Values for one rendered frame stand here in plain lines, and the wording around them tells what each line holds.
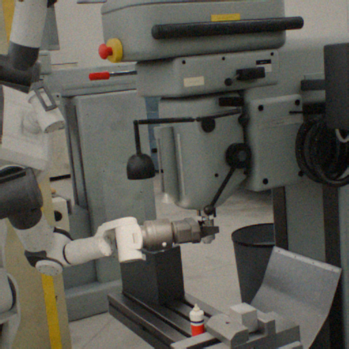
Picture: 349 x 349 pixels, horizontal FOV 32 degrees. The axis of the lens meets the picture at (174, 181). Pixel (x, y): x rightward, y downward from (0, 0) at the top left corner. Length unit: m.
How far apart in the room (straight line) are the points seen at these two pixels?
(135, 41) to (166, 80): 0.14
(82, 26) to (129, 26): 9.77
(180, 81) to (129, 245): 0.48
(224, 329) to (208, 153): 0.47
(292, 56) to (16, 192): 0.84
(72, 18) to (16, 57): 9.38
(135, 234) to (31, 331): 1.92
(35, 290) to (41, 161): 1.82
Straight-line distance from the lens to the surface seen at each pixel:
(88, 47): 11.27
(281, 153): 1.71
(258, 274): 3.67
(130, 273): 2.19
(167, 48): 1.49
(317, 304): 1.93
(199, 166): 1.59
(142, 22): 1.48
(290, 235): 2.04
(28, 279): 3.41
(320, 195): 1.89
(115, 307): 2.25
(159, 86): 1.59
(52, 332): 3.55
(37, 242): 1.74
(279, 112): 1.70
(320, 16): 7.38
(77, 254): 1.78
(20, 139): 1.69
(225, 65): 1.59
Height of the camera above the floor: 1.71
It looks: 11 degrees down
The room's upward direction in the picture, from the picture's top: 5 degrees counter-clockwise
